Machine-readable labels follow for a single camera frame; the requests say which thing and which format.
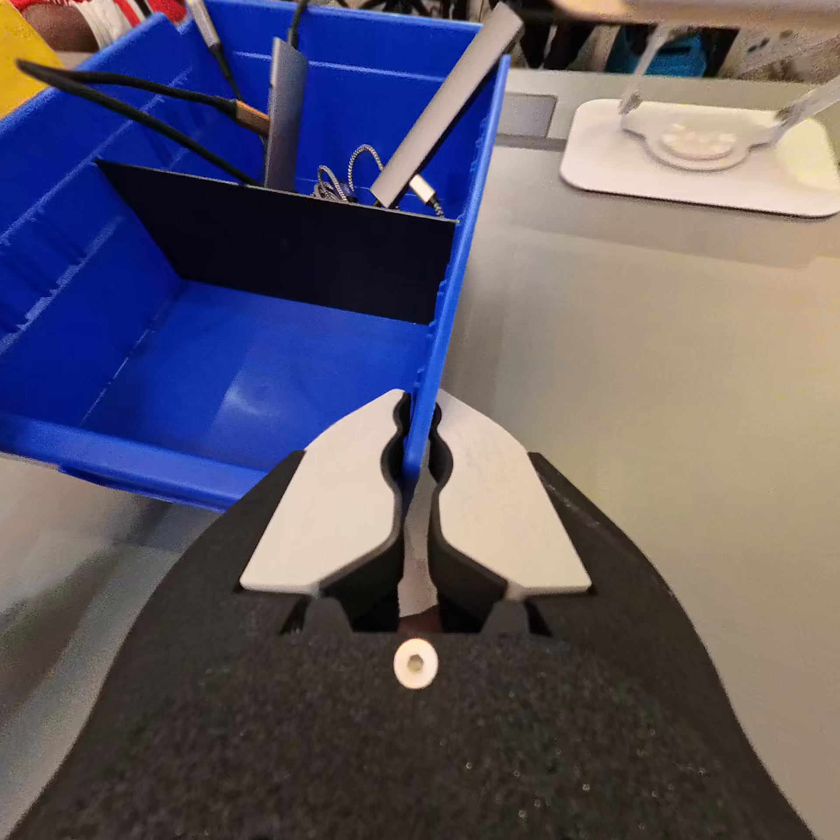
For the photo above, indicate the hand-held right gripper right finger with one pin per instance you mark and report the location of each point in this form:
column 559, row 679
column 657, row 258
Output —
column 505, row 512

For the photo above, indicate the yellow storage bin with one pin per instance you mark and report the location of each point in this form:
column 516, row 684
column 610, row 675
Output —
column 23, row 46

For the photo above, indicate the black bin divider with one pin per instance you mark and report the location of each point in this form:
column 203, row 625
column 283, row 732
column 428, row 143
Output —
column 295, row 249

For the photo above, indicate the book stand with black board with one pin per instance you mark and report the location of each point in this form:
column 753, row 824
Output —
column 689, row 164

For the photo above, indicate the blue storage bin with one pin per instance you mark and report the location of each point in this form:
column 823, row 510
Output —
column 262, row 367

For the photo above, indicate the grey desk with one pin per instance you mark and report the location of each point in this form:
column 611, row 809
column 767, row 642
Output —
column 656, row 394

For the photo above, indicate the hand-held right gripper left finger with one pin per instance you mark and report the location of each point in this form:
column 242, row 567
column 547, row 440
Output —
column 334, row 512

